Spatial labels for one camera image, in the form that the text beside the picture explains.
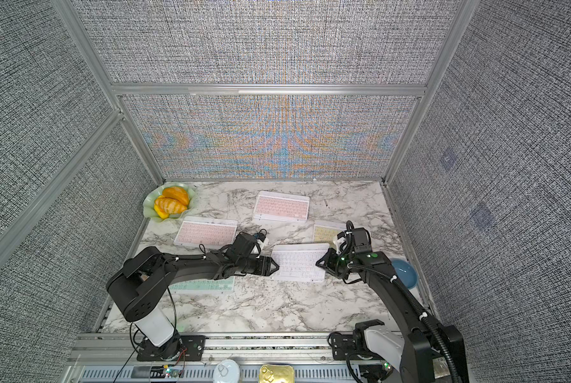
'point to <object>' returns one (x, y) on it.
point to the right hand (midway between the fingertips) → (317, 258)
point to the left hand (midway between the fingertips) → (277, 267)
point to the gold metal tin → (276, 373)
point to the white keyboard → (297, 262)
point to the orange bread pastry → (174, 199)
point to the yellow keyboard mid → (326, 231)
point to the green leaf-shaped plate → (149, 203)
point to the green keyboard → (217, 286)
